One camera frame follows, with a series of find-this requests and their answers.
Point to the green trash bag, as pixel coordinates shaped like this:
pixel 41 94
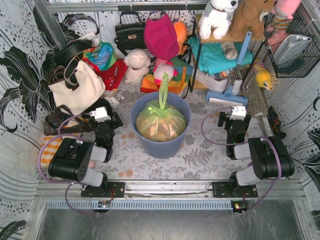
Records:
pixel 160 121

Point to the blue trash bin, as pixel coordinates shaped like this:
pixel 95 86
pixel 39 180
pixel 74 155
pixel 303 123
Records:
pixel 167 149

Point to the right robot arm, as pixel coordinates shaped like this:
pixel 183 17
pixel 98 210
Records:
pixel 269 159

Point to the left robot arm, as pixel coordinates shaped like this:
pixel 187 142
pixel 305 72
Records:
pixel 73 158

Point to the rainbow striped bag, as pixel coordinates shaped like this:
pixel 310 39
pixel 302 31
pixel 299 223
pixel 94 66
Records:
pixel 180 76

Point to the cream canvas tote bag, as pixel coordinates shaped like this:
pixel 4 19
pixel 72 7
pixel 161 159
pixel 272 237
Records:
pixel 88 89

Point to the magenta cloth bag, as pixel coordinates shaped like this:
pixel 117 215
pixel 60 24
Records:
pixel 160 38

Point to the colorful printed bag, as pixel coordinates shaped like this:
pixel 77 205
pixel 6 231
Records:
pixel 100 58

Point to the pink white plush doll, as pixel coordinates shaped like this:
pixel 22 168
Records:
pixel 162 66

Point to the black garment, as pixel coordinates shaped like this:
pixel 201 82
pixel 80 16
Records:
pixel 101 102

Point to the cream plush bear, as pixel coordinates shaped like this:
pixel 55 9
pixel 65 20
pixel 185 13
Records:
pixel 137 62

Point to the red cloth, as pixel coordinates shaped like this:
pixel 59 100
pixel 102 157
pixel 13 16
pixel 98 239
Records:
pixel 113 76

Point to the teal folded cloth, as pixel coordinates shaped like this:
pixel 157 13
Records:
pixel 212 59

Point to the pink pouch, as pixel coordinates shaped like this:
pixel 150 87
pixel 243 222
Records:
pixel 92 164

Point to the black metal shelf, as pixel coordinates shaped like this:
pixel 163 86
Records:
pixel 197 62

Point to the black leather handbag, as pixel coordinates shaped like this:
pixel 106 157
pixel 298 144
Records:
pixel 130 36

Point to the orange plush toy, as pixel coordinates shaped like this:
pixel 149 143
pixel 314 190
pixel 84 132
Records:
pixel 181 33

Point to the brown patterned handbag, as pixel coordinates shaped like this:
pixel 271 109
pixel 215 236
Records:
pixel 62 116

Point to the orange checkered cloth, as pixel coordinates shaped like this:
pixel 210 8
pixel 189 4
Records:
pixel 49 152

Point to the yellow plush toy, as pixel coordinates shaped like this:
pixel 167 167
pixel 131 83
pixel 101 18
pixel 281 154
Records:
pixel 262 76

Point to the white plush dog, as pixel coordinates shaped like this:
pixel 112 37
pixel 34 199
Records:
pixel 216 18

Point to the black round hat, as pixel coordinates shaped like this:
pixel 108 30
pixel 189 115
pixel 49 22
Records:
pixel 63 57

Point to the brown teddy bear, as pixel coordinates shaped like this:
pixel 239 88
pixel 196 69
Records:
pixel 249 16

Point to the silver foil pouch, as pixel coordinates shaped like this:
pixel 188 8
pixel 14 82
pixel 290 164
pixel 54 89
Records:
pixel 291 48

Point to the pink plush toy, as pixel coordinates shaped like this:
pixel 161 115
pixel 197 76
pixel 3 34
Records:
pixel 283 11

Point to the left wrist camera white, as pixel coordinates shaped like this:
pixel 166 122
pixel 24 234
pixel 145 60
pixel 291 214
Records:
pixel 100 114

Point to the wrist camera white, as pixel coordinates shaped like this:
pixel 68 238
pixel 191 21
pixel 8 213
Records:
pixel 238 113
pixel 100 114

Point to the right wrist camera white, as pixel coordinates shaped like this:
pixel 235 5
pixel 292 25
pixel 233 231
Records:
pixel 238 113

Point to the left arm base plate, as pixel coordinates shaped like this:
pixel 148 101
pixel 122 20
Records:
pixel 106 190

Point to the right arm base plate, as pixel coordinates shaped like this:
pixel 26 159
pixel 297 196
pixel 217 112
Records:
pixel 224 190

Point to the black wire basket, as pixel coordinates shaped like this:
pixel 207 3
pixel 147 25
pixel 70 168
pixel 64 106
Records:
pixel 275 35

